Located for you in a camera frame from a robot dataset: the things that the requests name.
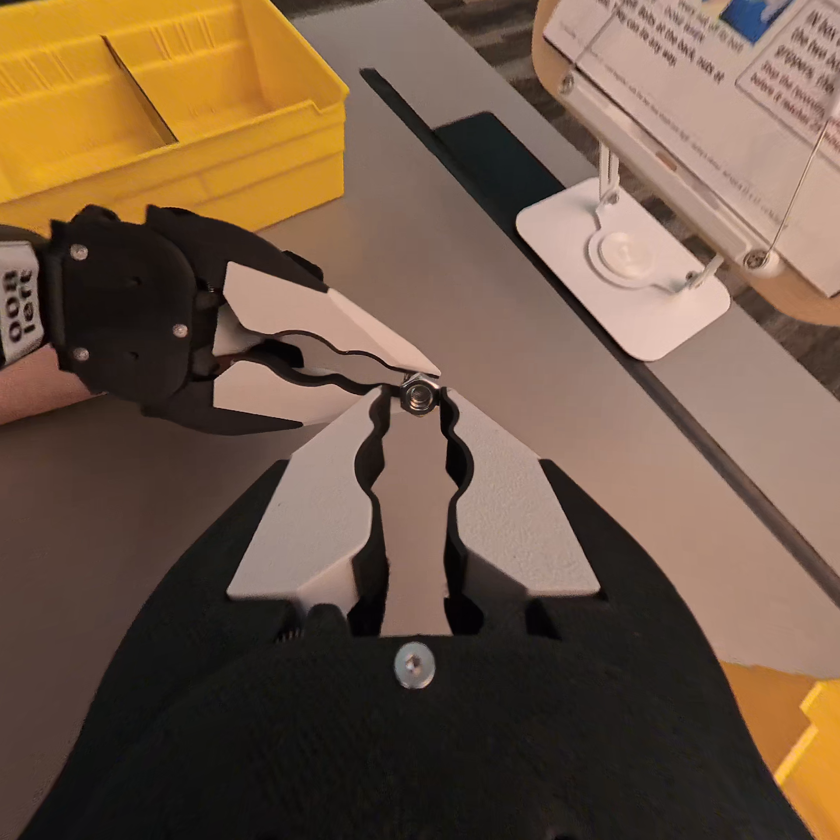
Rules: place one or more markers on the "white stand base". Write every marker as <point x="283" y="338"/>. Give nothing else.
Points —
<point x="558" y="229"/>

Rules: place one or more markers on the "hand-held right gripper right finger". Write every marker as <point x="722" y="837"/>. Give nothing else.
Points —
<point x="525" y="525"/>

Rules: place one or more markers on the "white instruction sheet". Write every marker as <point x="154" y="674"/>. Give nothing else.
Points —
<point x="722" y="65"/>

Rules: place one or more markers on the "person's left forearm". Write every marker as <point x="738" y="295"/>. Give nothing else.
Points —
<point x="33" y="394"/>

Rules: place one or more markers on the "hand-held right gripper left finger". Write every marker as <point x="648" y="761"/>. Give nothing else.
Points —
<point x="302" y="525"/>

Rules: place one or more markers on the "instruction sheet on wooden board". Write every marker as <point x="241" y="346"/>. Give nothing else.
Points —
<point x="807" y="305"/>

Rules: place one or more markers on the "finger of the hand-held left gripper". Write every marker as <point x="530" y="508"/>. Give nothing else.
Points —
<point x="262" y="394"/>
<point x="295" y="302"/>

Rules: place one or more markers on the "yellow plastic bin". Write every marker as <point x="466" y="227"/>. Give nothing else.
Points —
<point x="262" y="164"/>
<point x="774" y="722"/>

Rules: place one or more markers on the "white page ledge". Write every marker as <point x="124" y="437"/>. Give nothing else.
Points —
<point x="656" y="157"/>

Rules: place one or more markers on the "steel hex nut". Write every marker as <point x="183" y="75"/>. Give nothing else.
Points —
<point x="404" y="394"/>

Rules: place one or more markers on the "steel hex bolt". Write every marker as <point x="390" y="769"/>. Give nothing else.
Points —
<point x="418" y="394"/>

